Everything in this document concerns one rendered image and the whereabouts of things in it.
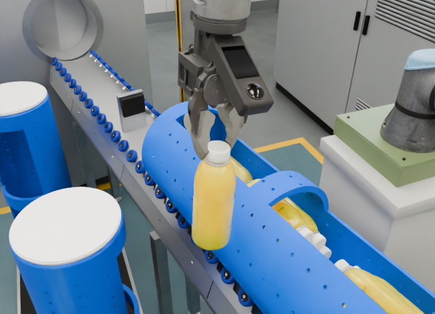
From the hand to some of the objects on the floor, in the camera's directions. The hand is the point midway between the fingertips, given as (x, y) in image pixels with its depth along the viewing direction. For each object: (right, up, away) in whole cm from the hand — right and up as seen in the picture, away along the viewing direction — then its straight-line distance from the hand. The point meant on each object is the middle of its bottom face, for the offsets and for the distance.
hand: (217, 150), depth 65 cm
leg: (-64, -32, +206) cm, 218 cm away
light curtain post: (-13, -50, +180) cm, 187 cm away
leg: (-76, -36, +200) cm, 217 cm away
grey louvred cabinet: (+115, +8, +263) cm, 288 cm away
